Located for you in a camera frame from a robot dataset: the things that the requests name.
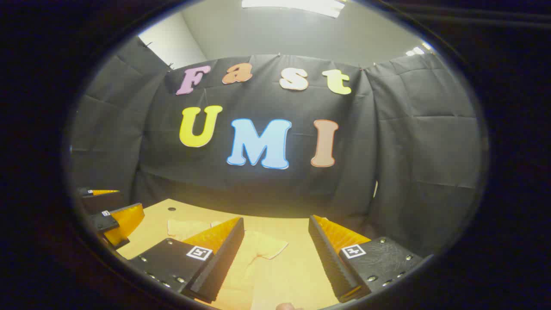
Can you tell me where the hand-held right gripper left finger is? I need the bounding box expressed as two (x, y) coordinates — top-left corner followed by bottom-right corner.
(129, 217), (245, 303)

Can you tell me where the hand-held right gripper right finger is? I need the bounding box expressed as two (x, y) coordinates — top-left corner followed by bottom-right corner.
(308, 214), (424, 303)

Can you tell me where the orange polo T-shirt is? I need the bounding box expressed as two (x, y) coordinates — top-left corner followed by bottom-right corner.
(167, 219), (290, 310)

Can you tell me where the black backdrop cloth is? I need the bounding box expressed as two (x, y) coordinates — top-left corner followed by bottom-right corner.
(69, 37), (483, 259)

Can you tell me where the small ceiling light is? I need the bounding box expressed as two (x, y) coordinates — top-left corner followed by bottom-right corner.
(405, 41), (433, 56)

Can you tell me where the white ceiling light panel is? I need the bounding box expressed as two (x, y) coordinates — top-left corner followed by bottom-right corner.
(241, 0), (347, 19)

